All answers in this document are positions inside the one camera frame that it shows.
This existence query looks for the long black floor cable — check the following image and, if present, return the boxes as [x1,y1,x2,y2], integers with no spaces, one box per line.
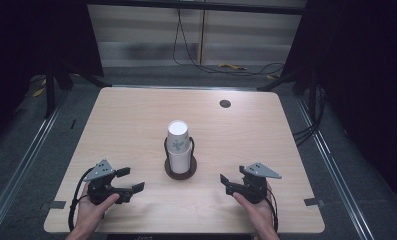
[171,7,286,77]

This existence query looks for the black overhead beam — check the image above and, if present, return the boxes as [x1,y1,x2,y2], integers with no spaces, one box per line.
[85,0,308,16]

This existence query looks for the person's right hand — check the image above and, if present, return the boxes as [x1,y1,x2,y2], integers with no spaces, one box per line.
[232,191,276,235]

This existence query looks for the dark round cup holder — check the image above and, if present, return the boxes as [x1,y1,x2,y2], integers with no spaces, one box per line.
[163,136,198,181]

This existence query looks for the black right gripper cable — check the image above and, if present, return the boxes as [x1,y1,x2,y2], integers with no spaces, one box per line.
[265,187,280,233]

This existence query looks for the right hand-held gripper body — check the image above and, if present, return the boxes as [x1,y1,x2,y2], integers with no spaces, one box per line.
[239,162,283,205]

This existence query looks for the metal floor rail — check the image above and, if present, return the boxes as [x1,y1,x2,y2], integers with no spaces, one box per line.
[0,87,70,232]
[295,96,376,240]

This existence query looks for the black curtain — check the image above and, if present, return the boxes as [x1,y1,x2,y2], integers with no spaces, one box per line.
[0,0,104,151]
[280,0,397,209]

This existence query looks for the black metal stand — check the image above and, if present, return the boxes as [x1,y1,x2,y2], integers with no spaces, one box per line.
[256,66,318,98]
[43,56,113,120]

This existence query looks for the person's left hand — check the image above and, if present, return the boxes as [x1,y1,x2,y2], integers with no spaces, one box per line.
[75,182,121,234]

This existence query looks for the bundle of black cables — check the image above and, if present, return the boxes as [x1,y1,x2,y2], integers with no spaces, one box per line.
[292,83,328,148]

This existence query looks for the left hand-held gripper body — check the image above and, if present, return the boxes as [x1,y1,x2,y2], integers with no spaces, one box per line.
[83,159,134,206]

